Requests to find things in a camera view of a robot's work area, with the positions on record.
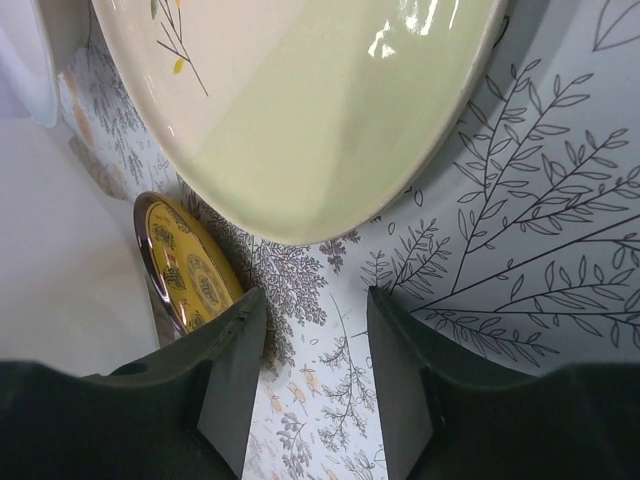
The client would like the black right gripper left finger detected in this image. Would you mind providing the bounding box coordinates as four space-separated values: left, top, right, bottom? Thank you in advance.
1 288 267 479

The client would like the yellow brown patterned plate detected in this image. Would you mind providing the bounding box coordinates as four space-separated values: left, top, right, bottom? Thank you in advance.
133 191 244 336

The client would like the floral patterned table mat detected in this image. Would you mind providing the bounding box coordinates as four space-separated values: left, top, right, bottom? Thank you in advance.
60 1 639 479

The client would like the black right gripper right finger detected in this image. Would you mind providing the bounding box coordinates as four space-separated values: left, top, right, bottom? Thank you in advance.
367 287 639 479

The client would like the white deep bowl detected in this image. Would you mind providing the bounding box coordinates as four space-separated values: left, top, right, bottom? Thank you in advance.
1 0 90 128

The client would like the white plastic bin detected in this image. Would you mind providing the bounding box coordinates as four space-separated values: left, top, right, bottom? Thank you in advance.
1 119 159 376

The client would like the cream plate with twig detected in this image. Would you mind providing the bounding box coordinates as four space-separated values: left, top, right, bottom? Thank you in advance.
94 1 506 245

